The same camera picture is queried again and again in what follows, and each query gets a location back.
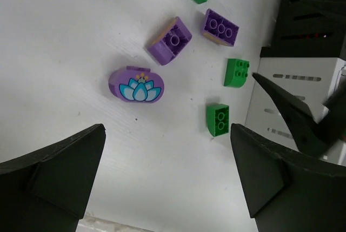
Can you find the white slotted container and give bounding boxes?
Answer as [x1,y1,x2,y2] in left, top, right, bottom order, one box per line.
[245,57,345,154]

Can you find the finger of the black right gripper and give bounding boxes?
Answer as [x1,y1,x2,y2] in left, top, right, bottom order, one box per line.
[252,72,331,158]

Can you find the black slotted container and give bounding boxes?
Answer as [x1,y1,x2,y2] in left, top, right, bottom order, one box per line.
[261,0,345,59]

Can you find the purple 2x4 lego brick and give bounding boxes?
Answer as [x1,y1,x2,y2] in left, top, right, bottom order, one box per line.
[202,9,239,47]

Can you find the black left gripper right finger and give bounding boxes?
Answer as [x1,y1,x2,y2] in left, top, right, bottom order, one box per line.
[230,124,345,231]

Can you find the purple flower lego brick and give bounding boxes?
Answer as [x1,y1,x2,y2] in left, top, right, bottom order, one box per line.
[108,66,164,103]

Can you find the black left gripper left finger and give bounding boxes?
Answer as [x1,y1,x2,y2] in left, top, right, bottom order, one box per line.
[1,124,106,231]

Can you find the purple curved lego brick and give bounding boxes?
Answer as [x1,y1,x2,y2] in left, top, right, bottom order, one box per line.
[147,17,192,65]

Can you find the green 2x2 lego brick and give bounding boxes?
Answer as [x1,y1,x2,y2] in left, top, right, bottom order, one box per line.
[223,58,250,88]

